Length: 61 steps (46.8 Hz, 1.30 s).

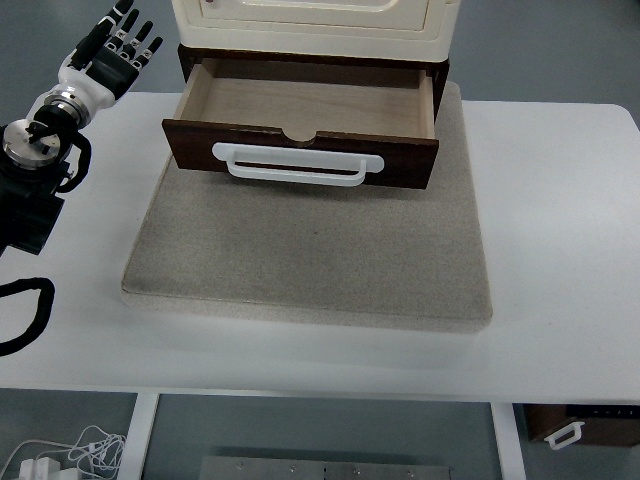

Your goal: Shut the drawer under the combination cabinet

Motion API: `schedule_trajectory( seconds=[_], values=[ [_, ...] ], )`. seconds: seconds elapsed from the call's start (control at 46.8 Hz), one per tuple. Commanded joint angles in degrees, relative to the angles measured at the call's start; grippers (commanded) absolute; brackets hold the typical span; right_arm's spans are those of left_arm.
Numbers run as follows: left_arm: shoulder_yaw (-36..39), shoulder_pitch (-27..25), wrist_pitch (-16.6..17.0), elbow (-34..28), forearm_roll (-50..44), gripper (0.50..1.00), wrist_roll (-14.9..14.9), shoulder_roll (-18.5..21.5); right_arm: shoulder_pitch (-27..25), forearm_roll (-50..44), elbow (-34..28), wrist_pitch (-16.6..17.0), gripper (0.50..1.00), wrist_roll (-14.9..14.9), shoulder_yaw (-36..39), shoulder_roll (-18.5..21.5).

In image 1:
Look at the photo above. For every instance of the white charger block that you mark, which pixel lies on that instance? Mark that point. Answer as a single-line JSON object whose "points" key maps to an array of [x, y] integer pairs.
{"points": [[37, 469]]}

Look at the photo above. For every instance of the dark brown wooden drawer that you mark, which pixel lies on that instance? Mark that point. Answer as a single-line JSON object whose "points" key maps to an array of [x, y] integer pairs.
{"points": [[200, 150]]}

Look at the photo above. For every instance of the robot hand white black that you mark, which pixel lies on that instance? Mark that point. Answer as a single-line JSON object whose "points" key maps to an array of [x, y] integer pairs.
{"points": [[87, 87]]}

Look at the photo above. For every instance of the white table leg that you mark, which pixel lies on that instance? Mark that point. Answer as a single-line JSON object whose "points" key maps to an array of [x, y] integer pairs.
{"points": [[140, 435], [507, 440]]}

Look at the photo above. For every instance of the beige grey mat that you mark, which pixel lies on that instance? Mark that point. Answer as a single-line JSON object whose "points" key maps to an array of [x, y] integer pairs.
{"points": [[310, 250]]}

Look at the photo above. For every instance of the brown wooden box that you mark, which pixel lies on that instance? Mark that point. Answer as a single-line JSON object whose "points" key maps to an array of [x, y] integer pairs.
{"points": [[610, 430]]}

